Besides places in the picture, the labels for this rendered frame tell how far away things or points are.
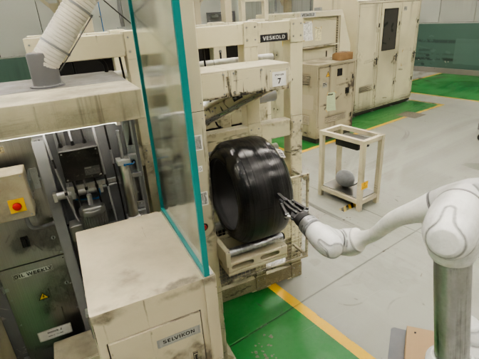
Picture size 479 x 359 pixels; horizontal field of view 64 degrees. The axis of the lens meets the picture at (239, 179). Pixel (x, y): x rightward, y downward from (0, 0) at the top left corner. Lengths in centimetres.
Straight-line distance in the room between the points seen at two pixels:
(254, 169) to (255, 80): 55
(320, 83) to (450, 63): 765
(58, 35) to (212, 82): 73
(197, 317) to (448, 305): 77
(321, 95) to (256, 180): 455
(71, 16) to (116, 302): 121
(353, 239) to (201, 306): 69
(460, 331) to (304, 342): 159
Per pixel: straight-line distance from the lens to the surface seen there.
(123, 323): 130
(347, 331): 293
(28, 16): 1067
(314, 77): 619
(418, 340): 194
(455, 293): 129
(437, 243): 113
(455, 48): 1333
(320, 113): 633
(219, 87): 207
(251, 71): 214
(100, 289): 135
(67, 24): 191
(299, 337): 285
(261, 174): 183
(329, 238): 156
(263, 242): 209
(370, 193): 447
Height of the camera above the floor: 205
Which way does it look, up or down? 24 degrees down
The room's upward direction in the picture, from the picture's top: 4 degrees counter-clockwise
